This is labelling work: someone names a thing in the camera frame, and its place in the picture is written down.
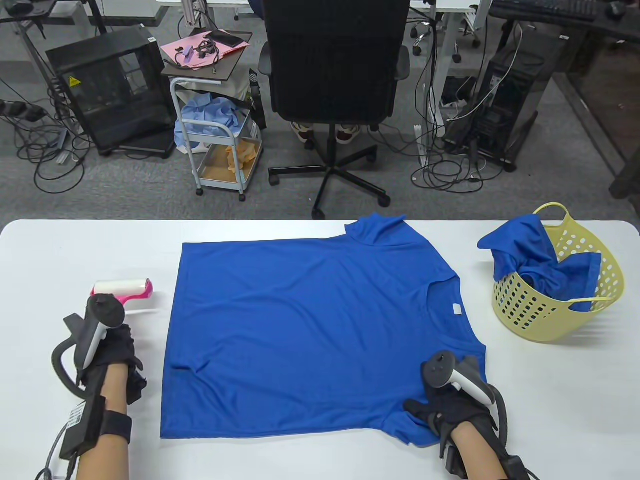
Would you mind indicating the person's right hand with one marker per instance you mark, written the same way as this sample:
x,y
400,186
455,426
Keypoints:
x,y
450,405

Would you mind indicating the person's left hand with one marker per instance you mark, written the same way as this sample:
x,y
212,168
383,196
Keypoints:
x,y
115,350

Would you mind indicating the pink lint roller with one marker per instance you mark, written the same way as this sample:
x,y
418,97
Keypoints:
x,y
125,290

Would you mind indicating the blue t-shirt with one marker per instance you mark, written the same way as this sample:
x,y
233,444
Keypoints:
x,y
310,325
535,260

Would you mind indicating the person's left forearm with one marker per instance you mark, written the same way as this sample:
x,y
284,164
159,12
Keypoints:
x,y
107,430

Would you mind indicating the black and white controller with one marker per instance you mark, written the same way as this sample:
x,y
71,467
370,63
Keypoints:
x,y
442,367
102,312

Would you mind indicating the black sensor box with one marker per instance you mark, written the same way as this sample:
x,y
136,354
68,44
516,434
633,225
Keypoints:
x,y
517,467
82,430

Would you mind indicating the yellow perforated plastic basket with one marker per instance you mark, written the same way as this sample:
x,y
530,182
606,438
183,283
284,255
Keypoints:
x,y
525,320

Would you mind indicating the white rolling cart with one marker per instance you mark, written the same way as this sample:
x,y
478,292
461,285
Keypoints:
x,y
215,170

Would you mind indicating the black glass computer case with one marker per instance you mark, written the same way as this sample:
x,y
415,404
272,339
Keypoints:
x,y
115,120

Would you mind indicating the orange cloth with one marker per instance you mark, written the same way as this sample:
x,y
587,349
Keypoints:
x,y
243,156

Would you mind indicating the light blue cloth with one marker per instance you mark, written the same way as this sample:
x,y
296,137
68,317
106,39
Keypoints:
x,y
207,112

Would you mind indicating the black power strip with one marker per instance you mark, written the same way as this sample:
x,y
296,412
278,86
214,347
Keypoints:
x,y
25,111

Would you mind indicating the white power strip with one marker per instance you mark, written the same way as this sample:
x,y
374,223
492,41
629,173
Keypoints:
x,y
421,150

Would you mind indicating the black square board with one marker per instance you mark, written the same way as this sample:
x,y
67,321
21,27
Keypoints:
x,y
220,70

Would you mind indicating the pink paper sheet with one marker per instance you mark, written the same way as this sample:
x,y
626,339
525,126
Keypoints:
x,y
170,51

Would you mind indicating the small purple object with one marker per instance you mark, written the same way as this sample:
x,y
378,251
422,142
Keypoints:
x,y
187,54

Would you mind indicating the black computer tower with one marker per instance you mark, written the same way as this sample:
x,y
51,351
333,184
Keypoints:
x,y
520,95

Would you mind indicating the white desk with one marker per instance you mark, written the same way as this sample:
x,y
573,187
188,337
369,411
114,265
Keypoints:
x,y
442,55

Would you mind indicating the black office chair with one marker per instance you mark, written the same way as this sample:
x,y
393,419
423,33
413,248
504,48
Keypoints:
x,y
330,60

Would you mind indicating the black keyboard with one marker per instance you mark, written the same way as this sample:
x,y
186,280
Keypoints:
x,y
545,9

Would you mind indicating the black desk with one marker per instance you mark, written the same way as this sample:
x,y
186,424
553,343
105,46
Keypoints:
x,y
622,30

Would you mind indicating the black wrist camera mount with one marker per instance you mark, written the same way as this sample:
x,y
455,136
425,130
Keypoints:
x,y
136,387
452,452

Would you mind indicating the aluminium frame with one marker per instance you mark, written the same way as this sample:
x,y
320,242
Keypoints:
x,y
190,12

